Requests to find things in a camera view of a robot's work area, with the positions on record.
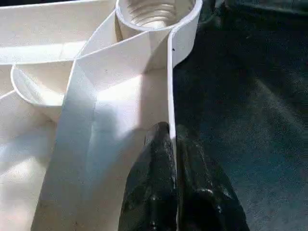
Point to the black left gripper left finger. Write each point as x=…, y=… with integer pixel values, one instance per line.
x=151, y=187

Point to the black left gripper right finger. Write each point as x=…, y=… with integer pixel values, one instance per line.
x=207, y=197

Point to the white plastic table top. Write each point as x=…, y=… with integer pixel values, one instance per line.
x=72, y=120

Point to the black plastic mat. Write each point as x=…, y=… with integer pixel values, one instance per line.
x=252, y=108

